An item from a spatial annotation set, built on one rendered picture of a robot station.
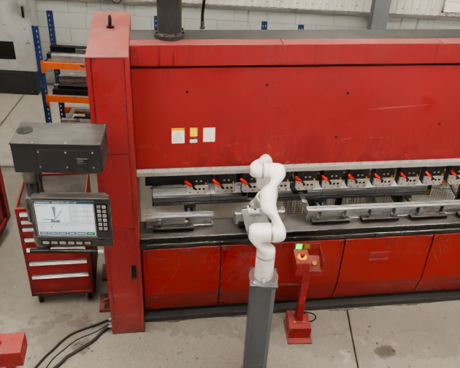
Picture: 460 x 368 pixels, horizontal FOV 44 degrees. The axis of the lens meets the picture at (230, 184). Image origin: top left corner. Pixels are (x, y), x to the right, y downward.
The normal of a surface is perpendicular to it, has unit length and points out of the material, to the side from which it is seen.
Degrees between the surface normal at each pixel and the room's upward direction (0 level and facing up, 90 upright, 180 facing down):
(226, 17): 90
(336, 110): 90
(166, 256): 90
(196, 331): 0
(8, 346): 0
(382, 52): 90
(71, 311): 0
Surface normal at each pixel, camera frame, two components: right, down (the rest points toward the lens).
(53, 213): 0.04, 0.55
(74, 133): 0.04, -0.83
